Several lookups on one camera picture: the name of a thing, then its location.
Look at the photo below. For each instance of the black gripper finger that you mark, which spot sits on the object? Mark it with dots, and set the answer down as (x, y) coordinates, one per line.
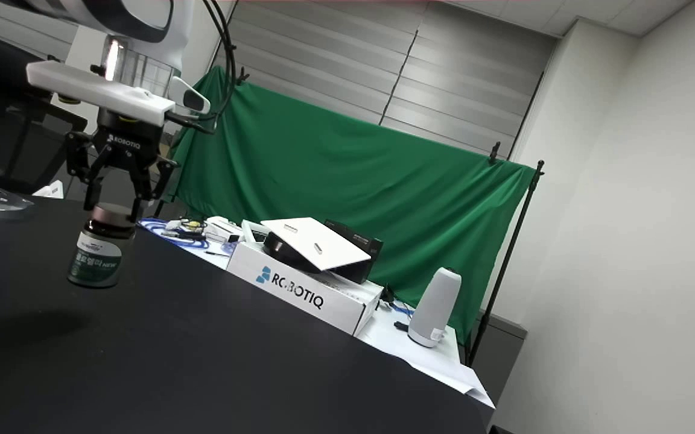
(95, 184)
(145, 188)

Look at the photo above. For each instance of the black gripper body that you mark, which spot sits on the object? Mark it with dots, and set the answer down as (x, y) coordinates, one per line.
(125, 144)

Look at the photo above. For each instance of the small bottle with dark cap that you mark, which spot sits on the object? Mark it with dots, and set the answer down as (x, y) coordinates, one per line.
(98, 256)

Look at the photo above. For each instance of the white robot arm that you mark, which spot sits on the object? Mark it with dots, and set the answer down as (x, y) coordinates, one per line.
(82, 9)

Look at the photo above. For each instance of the small white paper piece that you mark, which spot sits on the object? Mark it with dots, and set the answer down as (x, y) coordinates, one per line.
(48, 190)

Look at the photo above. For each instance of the blue and yellow small item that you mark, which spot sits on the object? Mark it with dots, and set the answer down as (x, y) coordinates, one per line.
(188, 226)

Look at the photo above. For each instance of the small white gadget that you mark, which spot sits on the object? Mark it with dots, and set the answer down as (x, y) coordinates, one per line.
(217, 232)

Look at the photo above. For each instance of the white flat lid panel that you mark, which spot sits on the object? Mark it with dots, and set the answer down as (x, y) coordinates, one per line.
(314, 242)

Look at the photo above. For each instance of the white Robotiq cardboard box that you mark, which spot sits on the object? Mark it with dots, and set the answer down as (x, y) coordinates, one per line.
(300, 291)

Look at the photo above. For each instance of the green backdrop cloth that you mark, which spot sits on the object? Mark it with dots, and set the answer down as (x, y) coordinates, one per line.
(349, 176)

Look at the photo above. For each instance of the thin blind wand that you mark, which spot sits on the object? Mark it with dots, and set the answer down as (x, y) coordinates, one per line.
(399, 76)

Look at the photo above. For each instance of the white cup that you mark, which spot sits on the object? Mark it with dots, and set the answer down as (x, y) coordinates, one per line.
(434, 309)

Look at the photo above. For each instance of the black backdrop stand pole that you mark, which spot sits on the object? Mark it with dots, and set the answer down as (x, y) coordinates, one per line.
(508, 256)

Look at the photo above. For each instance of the grey low cabinet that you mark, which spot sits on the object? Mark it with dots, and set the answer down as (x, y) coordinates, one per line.
(502, 356)

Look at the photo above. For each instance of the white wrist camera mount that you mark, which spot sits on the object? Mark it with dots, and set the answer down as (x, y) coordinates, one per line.
(89, 86)

